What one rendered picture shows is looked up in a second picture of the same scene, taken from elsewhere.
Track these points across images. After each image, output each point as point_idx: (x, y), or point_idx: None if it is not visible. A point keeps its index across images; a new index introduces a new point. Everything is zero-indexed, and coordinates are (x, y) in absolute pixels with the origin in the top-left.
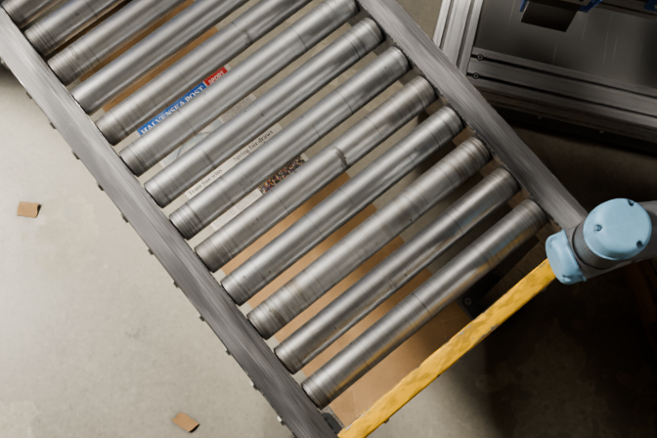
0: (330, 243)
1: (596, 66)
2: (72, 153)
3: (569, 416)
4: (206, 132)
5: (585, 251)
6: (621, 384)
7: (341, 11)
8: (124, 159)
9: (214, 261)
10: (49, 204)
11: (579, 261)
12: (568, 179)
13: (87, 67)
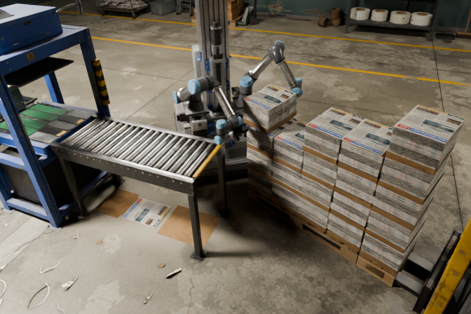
0: (181, 218)
1: None
2: (120, 166)
3: (252, 224)
4: (141, 210)
5: (219, 131)
6: (260, 214)
7: (163, 134)
8: (132, 162)
9: (156, 167)
10: (105, 239)
11: (219, 136)
12: (228, 188)
13: (118, 155)
